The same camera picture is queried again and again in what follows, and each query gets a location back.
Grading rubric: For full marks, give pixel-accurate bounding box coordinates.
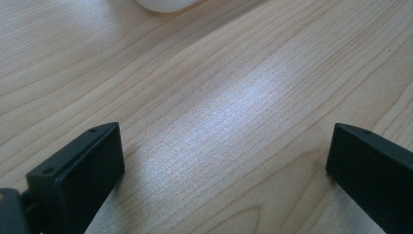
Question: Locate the white round object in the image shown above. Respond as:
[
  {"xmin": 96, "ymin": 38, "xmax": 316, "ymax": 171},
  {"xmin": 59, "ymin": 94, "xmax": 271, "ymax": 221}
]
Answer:
[{"xmin": 134, "ymin": 0, "xmax": 201, "ymax": 14}]

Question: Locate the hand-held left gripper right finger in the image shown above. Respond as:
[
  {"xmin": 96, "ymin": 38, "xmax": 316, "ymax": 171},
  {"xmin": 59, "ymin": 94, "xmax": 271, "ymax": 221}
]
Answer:
[{"xmin": 325, "ymin": 122, "xmax": 413, "ymax": 234}]

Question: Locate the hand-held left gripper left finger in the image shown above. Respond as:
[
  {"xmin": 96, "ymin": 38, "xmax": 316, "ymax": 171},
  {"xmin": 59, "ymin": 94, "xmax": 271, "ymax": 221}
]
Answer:
[{"xmin": 25, "ymin": 121, "xmax": 126, "ymax": 234}]

